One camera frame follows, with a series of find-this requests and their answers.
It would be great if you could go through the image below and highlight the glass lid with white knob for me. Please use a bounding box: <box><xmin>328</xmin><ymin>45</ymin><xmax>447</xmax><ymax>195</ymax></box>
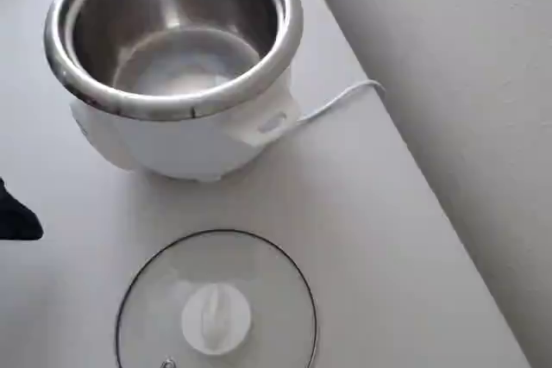
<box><xmin>114</xmin><ymin>228</ymin><xmax>319</xmax><ymax>368</ymax></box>

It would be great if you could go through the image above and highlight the stainless steel inner pot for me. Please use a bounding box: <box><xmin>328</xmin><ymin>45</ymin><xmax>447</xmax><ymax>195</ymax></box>
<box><xmin>64</xmin><ymin>0</ymin><xmax>288</xmax><ymax>102</ymax></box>

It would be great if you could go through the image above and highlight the white power cord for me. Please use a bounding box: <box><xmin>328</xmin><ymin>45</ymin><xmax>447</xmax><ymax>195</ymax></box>
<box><xmin>295</xmin><ymin>78</ymin><xmax>386</xmax><ymax>124</ymax></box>

